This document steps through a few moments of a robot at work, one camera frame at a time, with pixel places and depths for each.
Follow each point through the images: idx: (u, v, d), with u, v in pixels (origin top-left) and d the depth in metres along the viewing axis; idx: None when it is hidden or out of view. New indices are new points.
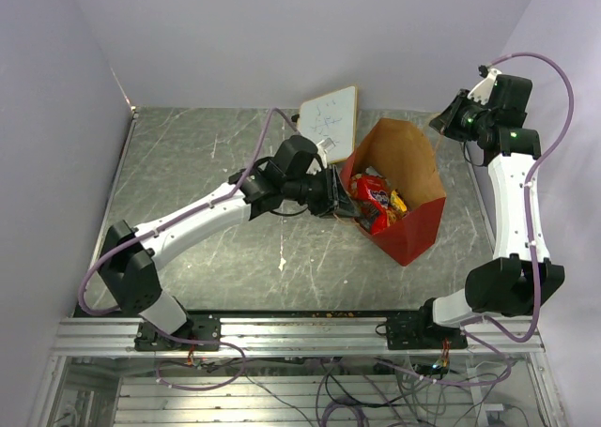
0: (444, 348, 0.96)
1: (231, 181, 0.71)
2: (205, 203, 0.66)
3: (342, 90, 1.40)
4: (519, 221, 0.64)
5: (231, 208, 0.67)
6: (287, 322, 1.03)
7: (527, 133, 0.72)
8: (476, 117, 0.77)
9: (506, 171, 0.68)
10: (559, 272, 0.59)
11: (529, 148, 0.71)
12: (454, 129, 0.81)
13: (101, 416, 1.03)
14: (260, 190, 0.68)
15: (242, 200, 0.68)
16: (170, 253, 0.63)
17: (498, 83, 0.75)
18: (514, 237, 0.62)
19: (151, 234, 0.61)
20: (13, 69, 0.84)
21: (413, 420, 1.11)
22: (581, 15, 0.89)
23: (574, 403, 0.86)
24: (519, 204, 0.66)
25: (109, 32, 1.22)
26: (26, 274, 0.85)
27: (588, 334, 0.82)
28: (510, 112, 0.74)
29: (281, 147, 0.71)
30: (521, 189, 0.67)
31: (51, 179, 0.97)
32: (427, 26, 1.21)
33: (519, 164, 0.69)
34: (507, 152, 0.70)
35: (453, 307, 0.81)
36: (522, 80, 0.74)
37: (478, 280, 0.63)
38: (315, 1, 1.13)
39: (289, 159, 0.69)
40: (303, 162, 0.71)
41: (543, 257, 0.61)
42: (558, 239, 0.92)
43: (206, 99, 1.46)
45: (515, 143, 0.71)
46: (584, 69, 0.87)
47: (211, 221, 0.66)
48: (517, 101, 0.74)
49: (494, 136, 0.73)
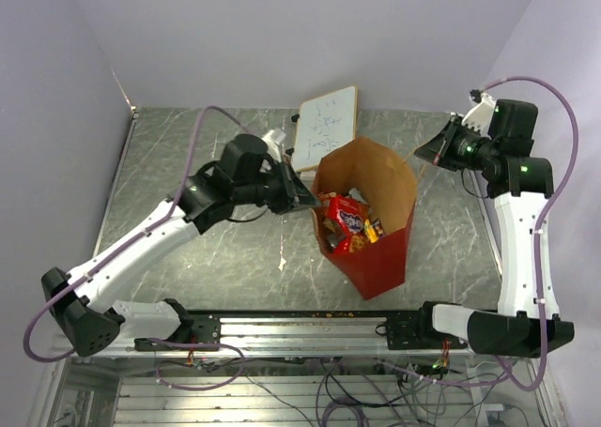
0: (445, 348, 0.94)
1: (169, 198, 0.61)
2: (140, 232, 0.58)
3: (342, 90, 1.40)
4: (527, 276, 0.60)
5: (171, 232, 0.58)
6: (287, 322, 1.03)
7: (539, 166, 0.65)
8: (476, 146, 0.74)
9: (515, 213, 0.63)
10: (569, 330, 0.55)
11: (541, 184, 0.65)
12: (452, 159, 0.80)
13: (100, 416, 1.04)
14: (205, 204, 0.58)
15: (183, 218, 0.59)
16: (112, 294, 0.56)
17: (500, 110, 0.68)
18: (521, 293, 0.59)
19: (84, 280, 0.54)
20: (13, 70, 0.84)
21: (413, 420, 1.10)
22: (578, 15, 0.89)
23: (574, 403, 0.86)
24: (529, 253, 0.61)
25: (109, 32, 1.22)
26: (26, 274, 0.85)
27: (588, 335, 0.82)
28: (515, 142, 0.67)
29: (224, 150, 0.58)
30: (531, 236, 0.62)
31: (51, 179, 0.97)
32: (427, 26, 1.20)
33: (530, 204, 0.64)
34: (517, 190, 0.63)
35: (453, 321, 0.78)
36: (527, 105, 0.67)
37: (483, 327, 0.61)
38: (314, 1, 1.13)
39: (235, 164, 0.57)
40: (252, 164, 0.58)
41: (552, 313, 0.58)
42: (560, 240, 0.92)
43: (206, 99, 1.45)
45: (526, 177, 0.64)
46: (583, 70, 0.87)
47: (152, 249, 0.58)
48: (523, 129, 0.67)
49: (501, 169, 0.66)
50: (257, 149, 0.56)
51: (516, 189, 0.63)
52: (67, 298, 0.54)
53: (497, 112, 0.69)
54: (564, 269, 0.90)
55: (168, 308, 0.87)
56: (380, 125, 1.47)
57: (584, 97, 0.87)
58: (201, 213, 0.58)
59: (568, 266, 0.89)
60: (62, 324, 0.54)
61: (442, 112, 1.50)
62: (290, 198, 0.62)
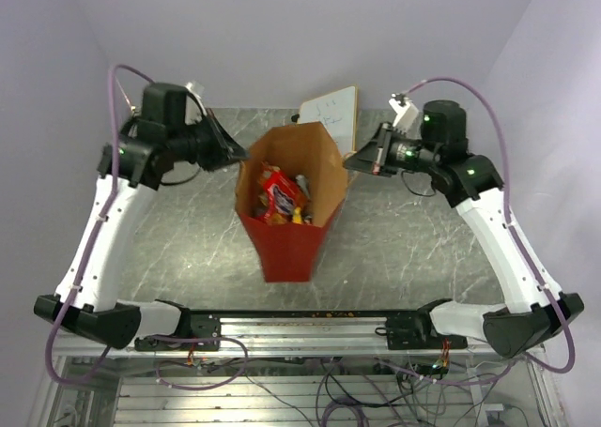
0: (444, 348, 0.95)
1: (103, 175, 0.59)
2: (97, 221, 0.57)
3: (342, 90, 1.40)
4: (520, 266, 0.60)
5: (126, 205, 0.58)
6: (288, 322, 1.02)
7: (483, 164, 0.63)
8: (415, 150, 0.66)
9: (483, 214, 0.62)
10: (576, 302, 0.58)
11: (492, 176, 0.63)
12: (391, 166, 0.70)
13: (100, 417, 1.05)
14: (144, 155, 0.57)
15: (128, 184, 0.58)
16: (109, 287, 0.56)
17: (432, 118, 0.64)
18: (525, 286, 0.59)
19: (75, 292, 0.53)
20: (15, 71, 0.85)
21: (413, 421, 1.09)
22: (577, 15, 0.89)
23: (575, 404, 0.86)
24: (513, 247, 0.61)
25: (109, 32, 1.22)
26: (26, 275, 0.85)
27: (586, 335, 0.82)
28: (454, 147, 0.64)
29: (144, 101, 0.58)
30: (506, 229, 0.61)
31: (52, 179, 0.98)
32: (426, 26, 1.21)
33: (491, 200, 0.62)
34: (476, 194, 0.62)
35: (456, 320, 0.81)
36: (455, 108, 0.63)
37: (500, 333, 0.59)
38: (314, 1, 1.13)
39: (161, 108, 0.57)
40: (179, 109, 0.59)
41: (558, 293, 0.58)
42: (560, 240, 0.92)
43: (206, 99, 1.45)
45: (476, 179, 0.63)
46: (579, 70, 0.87)
47: (118, 231, 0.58)
48: (458, 132, 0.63)
49: (453, 179, 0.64)
50: (180, 90, 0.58)
51: (473, 195, 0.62)
52: (71, 313, 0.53)
53: (427, 121, 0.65)
54: (564, 269, 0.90)
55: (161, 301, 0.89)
56: None
57: (580, 97, 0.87)
58: (142, 168, 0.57)
59: (566, 266, 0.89)
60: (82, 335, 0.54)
61: None
62: (223, 148, 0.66)
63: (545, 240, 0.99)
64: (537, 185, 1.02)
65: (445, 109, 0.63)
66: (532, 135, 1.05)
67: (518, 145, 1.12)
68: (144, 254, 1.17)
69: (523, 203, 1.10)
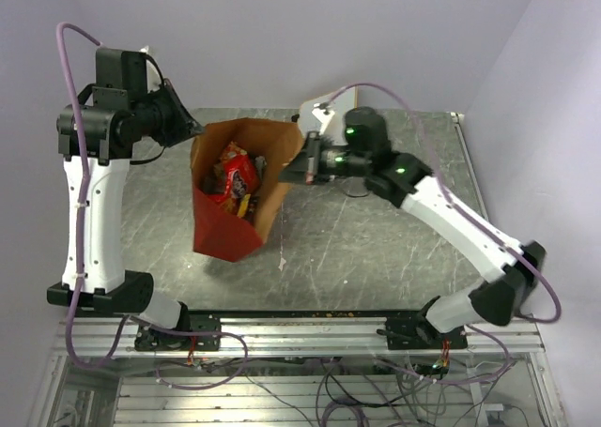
0: (444, 348, 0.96)
1: (69, 158, 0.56)
2: (78, 209, 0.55)
3: (342, 90, 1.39)
4: (476, 235, 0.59)
5: (103, 185, 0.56)
6: (288, 322, 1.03)
7: (408, 160, 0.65)
8: (346, 155, 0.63)
9: (427, 205, 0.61)
10: (537, 250, 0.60)
11: (421, 169, 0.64)
12: (324, 175, 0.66)
13: (100, 417, 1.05)
14: (106, 121, 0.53)
15: (98, 162, 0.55)
16: (114, 266, 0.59)
17: (359, 129, 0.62)
18: (490, 251, 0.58)
19: (82, 279, 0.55)
20: (13, 70, 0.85)
21: (413, 420, 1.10)
22: (576, 14, 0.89)
23: (573, 403, 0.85)
24: (465, 221, 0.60)
25: (108, 31, 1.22)
26: (25, 273, 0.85)
27: (584, 334, 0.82)
28: (382, 151, 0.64)
29: (99, 68, 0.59)
30: (453, 208, 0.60)
31: (50, 178, 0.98)
32: (426, 26, 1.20)
33: (428, 188, 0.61)
34: (413, 190, 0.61)
35: (446, 319, 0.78)
36: (377, 114, 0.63)
37: (493, 312, 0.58)
38: (312, 0, 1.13)
39: (118, 69, 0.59)
40: (136, 73, 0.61)
41: (518, 246, 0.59)
42: (559, 239, 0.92)
43: (206, 99, 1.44)
45: (407, 175, 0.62)
46: (580, 69, 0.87)
47: (103, 213, 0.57)
48: (384, 134, 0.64)
49: (387, 182, 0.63)
50: (137, 53, 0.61)
51: (412, 193, 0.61)
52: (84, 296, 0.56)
53: (350, 133, 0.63)
54: (563, 268, 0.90)
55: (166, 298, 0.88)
56: None
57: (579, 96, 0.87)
58: (110, 137, 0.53)
59: (566, 266, 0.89)
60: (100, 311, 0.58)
61: (442, 112, 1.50)
62: (184, 121, 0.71)
63: (545, 239, 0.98)
64: (538, 184, 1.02)
65: (366, 117, 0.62)
66: (532, 134, 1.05)
67: (518, 144, 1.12)
68: (144, 254, 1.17)
69: (523, 203, 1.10)
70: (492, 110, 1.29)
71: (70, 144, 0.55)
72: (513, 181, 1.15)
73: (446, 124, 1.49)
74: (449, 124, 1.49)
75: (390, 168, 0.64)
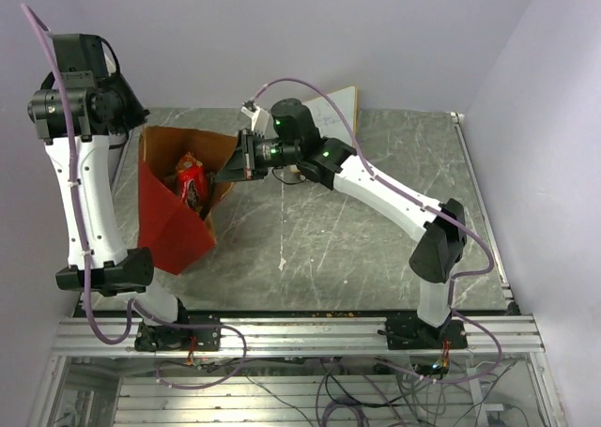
0: (444, 348, 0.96)
1: (48, 141, 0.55)
2: (70, 189, 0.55)
3: (341, 90, 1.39)
4: (399, 201, 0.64)
5: (91, 161, 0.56)
6: (288, 322, 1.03)
7: (332, 144, 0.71)
8: (278, 146, 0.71)
9: (353, 180, 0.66)
10: (454, 205, 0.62)
11: (345, 149, 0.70)
12: (262, 168, 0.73)
13: (100, 417, 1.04)
14: (81, 96, 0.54)
15: (82, 141, 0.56)
16: (118, 239, 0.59)
17: (281, 122, 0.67)
18: (411, 214, 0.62)
19: (89, 255, 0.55)
20: (12, 70, 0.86)
21: (413, 420, 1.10)
22: (577, 12, 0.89)
23: (573, 403, 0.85)
24: (387, 190, 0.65)
25: (108, 30, 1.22)
26: (24, 272, 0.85)
27: (585, 333, 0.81)
28: (308, 140, 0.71)
29: (58, 52, 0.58)
30: (375, 180, 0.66)
31: (49, 178, 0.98)
32: (424, 26, 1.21)
33: (352, 168, 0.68)
34: (338, 169, 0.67)
35: (435, 305, 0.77)
36: (297, 105, 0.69)
37: (428, 266, 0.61)
38: None
39: (80, 52, 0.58)
40: (96, 54, 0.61)
41: (437, 205, 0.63)
42: (560, 239, 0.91)
43: (206, 99, 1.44)
45: (331, 159, 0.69)
46: (580, 68, 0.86)
47: (97, 190, 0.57)
48: (309, 124, 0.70)
49: (316, 167, 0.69)
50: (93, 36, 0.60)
51: (338, 174, 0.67)
52: (95, 273, 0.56)
53: (278, 124, 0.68)
54: (563, 267, 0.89)
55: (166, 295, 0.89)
56: (380, 125, 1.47)
57: (580, 95, 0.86)
58: (86, 111, 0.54)
59: (567, 265, 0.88)
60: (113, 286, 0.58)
61: (442, 112, 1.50)
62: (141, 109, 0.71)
63: (545, 238, 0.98)
64: (538, 183, 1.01)
65: (291, 109, 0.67)
66: (532, 134, 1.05)
67: (518, 144, 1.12)
68: None
69: (524, 202, 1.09)
70: (492, 110, 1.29)
71: (49, 126, 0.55)
72: (514, 181, 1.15)
73: (447, 124, 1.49)
74: (449, 124, 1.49)
75: (317, 154, 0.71)
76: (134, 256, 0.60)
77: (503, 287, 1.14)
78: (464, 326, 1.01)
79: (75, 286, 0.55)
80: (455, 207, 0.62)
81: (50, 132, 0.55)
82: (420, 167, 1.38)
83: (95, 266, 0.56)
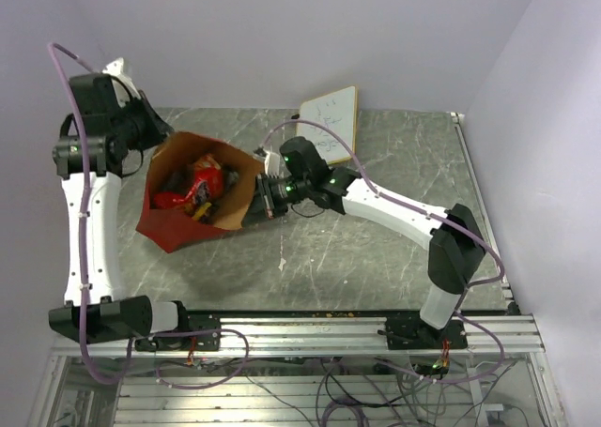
0: (444, 348, 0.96)
1: (66, 176, 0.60)
2: (80, 219, 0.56)
3: (341, 90, 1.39)
4: (405, 212, 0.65)
5: (103, 196, 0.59)
6: (288, 322, 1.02)
7: (340, 173, 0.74)
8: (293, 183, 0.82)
9: (359, 200, 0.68)
10: (460, 210, 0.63)
11: (350, 174, 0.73)
12: (279, 205, 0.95)
13: (100, 417, 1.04)
14: (100, 142, 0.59)
15: (98, 175, 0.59)
16: (117, 278, 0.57)
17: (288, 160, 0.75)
18: (417, 222, 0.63)
19: (86, 290, 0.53)
20: (12, 70, 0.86)
21: (413, 421, 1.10)
22: (578, 10, 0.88)
23: (573, 403, 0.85)
24: (392, 205, 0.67)
25: (108, 30, 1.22)
26: (24, 272, 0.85)
27: (585, 334, 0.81)
28: (315, 171, 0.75)
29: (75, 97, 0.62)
30: (379, 198, 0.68)
31: (50, 178, 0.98)
32: (424, 26, 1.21)
33: (358, 189, 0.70)
34: (345, 191, 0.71)
35: (442, 307, 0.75)
36: (301, 142, 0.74)
37: (447, 274, 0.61)
38: None
39: (94, 96, 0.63)
40: (108, 94, 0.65)
41: (443, 212, 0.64)
42: (560, 239, 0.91)
43: (206, 99, 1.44)
45: (338, 186, 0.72)
46: (580, 69, 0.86)
47: (104, 221, 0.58)
48: (314, 156, 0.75)
49: (327, 194, 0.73)
50: (105, 76, 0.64)
51: (344, 195, 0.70)
52: (90, 314, 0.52)
53: (287, 160, 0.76)
54: (564, 267, 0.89)
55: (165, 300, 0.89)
56: (380, 125, 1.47)
57: (580, 95, 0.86)
58: (104, 153, 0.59)
59: (567, 265, 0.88)
60: (107, 332, 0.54)
61: (442, 112, 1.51)
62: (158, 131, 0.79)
63: (545, 238, 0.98)
64: (538, 184, 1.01)
65: (296, 145, 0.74)
66: (532, 134, 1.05)
67: (518, 144, 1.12)
68: (144, 254, 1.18)
69: (524, 202, 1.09)
70: (492, 110, 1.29)
71: (69, 163, 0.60)
72: (514, 181, 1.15)
73: (447, 123, 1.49)
74: (448, 124, 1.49)
75: (326, 182, 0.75)
76: (133, 300, 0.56)
77: (503, 287, 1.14)
78: (464, 326, 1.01)
79: (68, 326, 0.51)
80: (459, 212, 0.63)
81: (69, 171, 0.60)
82: (420, 167, 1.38)
83: (92, 305, 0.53)
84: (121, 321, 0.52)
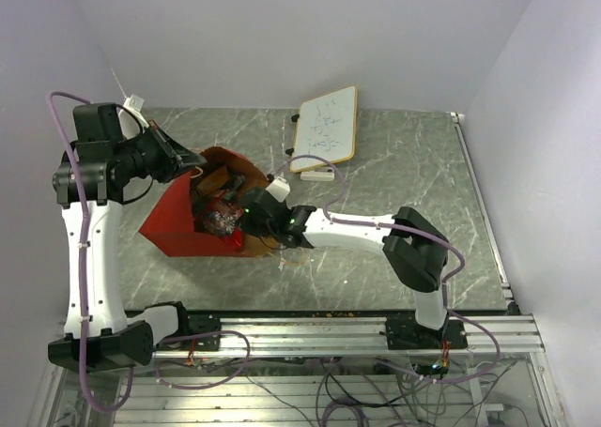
0: (444, 348, 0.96)
1: (66, 205, 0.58)
2: (79, 249, 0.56)
3: (342, 90, 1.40)
4: (357, 229, 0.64)
5: (103, 227, 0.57)
6: (287, 322, 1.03)
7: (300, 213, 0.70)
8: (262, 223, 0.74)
9: (315, 230, 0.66)
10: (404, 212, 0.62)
11: (307, 209, 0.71)
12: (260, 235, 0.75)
13: (101, 417, 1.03)
14: (100, 170, 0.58)
15: (98, 204, 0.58)
16: (117, 309, 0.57)
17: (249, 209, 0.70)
18: (372, 235, 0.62)
19: (86, 322, 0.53)
20: (11, 71, 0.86)
21: (413, 421, 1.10)
22: (580, 7, 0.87)
23: (574, 403, 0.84)
24: (346, 225, 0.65)
25: (107, 30, 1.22)
26: (24, 271, 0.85)
27: (586, 334, 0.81)
28: (276, 216, 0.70)
29: (78, 124, 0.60)
30: (333, 224, 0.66)
31: (50, 178, 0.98)
32: (424, 25, 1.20)
33: (314, 220, 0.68)
34: (302, 226, 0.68)
35: (429, 308, 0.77)
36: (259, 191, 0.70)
37: (413, 273, 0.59)
38: None
39: (100, 124, 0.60)
40: (114, 122, 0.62)
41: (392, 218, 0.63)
42: (562, 238, 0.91)
43: (206, 99, 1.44)
45: (297, 225, 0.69)
46: (580, 68, 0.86)
47: (105, 249, 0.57)
48: (274, 203, 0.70)
49: (288, 236, 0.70)
50: (111, 104, 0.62)
51: (303, 229, 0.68)
52: (90, 345, 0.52)
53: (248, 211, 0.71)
54: (563, 266, 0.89)
55: (159, 304, 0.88)
56: (380, 125, 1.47)
57: (582, 93, 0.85)
58: (105, 181, 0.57)
59: (568, 265, 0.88)
60: (108, 362, 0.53)
61: (442, 112, 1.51)
62: (173, 157, 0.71)
63: (546, 238, 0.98)
64: (538, 184, 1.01)
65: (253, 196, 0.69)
66: (531, 135, 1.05)
67: (518, 144, 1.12)
68: (144, 254, 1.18)
69: (523, 202, 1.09)
70: (492, 110, 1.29)
71: (69, 190, 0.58)
72: (514, 180, 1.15)
73: (447, 123, 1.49)
74: (448, 123, 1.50)
75: (288, 224, 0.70)
76: (132, 328, 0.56)
77: (503, 287, 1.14)
78: (464, 326, 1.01)
79: (68, 358, 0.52)
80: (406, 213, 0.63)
81: (69, 199, 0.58)
82: (420, 167, 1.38)
83: (91, 337, 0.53)
84: (118, 348, 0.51)
